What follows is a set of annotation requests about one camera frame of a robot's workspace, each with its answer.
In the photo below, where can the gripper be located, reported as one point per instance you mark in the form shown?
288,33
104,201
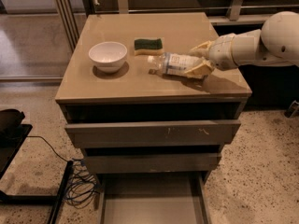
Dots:
221,52

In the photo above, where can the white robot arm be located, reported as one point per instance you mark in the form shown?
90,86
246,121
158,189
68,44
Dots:
275,44

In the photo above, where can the middle grey drawer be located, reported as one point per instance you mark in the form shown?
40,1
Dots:
152,163

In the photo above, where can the grey drawer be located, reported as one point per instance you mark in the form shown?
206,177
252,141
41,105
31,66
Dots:
153,134
152,163
170,198

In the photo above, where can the bottom grey drawer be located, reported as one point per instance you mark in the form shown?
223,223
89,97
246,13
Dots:
170,198

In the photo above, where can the top grey drawer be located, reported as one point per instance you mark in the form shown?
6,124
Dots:
153,134

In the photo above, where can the clear plastic bottle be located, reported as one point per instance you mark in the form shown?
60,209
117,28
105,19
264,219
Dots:
174,64

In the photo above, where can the small dark floor object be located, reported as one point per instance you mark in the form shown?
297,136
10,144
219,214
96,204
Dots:
292,110

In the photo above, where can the white bowl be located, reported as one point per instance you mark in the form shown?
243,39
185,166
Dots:
108,57

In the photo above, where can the green yellow sponge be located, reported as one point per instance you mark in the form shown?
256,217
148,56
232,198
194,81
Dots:
148,46

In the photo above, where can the beige drawer cabinet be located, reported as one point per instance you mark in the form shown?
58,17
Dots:
134,93

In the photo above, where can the metal railing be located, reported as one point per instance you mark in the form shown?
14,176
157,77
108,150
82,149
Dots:
187,3

